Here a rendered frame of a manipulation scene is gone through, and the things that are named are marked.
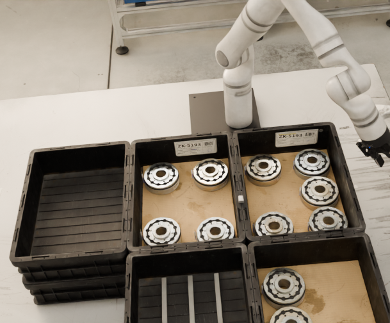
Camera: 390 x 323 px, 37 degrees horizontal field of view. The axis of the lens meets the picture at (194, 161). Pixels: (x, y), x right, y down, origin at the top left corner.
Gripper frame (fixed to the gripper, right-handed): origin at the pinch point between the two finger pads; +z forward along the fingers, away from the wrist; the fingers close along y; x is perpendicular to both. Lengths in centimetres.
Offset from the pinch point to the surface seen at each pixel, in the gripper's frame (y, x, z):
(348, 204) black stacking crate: -3.5, -16.9, -2.7
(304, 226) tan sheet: -11.8, -26.9, -3.3
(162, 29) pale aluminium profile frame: -198, 85, 24
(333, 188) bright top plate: -10.8, -12.6, -2.2
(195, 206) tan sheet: -38, -36, -17
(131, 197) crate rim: -45, -46, -32
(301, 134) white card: -24.4, -1.5, -10.0
